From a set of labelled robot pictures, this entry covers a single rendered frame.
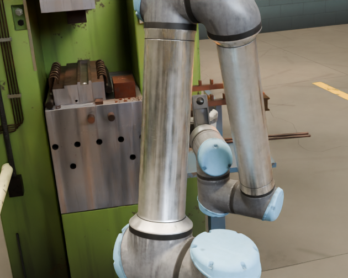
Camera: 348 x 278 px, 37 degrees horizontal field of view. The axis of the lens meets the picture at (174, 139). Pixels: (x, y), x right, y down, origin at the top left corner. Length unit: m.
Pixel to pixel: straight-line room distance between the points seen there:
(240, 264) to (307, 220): 1.92
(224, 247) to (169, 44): 0.45
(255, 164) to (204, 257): 0.28
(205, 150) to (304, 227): 1.66
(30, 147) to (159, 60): 1.28
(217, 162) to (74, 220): 1.00
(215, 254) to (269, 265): 1.52
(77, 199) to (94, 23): 0.84
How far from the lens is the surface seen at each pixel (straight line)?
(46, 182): 2.37
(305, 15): 9.07
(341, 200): 3.25
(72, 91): 2.08
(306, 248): 2.77
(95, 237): 2.27
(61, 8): 2.03
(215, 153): 1.36
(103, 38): 2.53
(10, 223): 2.48
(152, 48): 1.13
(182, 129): 1.14
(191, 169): 1.91
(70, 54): 2.54
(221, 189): 1.41
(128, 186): 2.17
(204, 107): 1.54
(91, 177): 2.14
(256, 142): 1.24
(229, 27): 1.07
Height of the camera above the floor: 1.49
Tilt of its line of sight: 21 degrees down
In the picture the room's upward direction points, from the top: 4 degrees counter-clockwise
